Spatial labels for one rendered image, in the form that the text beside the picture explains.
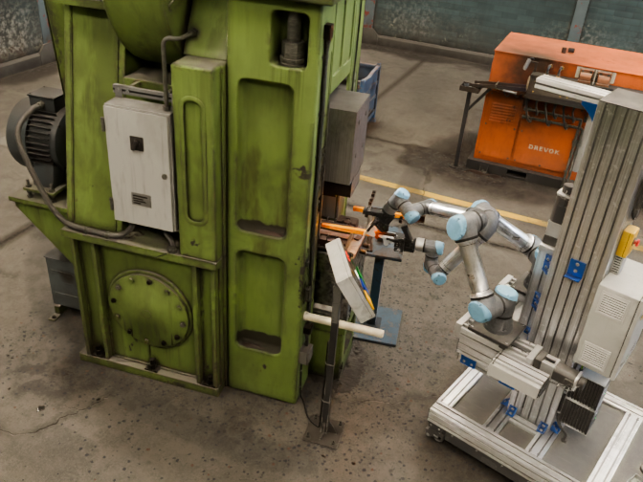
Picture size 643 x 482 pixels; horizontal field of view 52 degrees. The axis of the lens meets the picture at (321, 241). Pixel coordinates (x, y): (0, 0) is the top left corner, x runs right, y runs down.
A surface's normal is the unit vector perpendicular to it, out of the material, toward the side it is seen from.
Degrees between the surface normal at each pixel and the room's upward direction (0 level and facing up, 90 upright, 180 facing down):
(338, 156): 90
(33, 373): 0
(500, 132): 90
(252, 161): 89
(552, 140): 90
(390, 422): 0
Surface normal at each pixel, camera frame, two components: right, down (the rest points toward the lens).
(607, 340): -0.63, 0.36
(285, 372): -0.28, 0.48
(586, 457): 0.07, -0.85
